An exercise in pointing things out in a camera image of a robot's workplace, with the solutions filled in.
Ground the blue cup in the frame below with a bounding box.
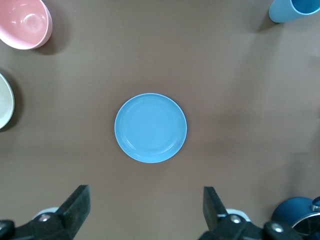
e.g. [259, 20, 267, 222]
[268, 0, 320, 24]

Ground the dark blue saucepan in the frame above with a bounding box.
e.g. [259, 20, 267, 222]
[271, 196, 320, 240]

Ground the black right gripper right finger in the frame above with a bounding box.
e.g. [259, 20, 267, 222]
[197, 186, 303, 240]

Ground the blue plate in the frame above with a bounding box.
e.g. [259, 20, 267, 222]
[114, 92, 188, 164]

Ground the beige plate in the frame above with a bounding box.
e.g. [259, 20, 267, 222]
[0, 72, 16, 130]

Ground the glass lid blue knob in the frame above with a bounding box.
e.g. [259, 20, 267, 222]
[291, 196, 320, 240]

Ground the brown table cloth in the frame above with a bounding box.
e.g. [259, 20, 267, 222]
[0, 0, 320, 240]

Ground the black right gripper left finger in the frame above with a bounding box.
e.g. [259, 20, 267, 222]
[0, 184, 91, 240]

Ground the pink bowl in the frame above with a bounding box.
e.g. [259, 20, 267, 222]
[0, 0, 53, 50]

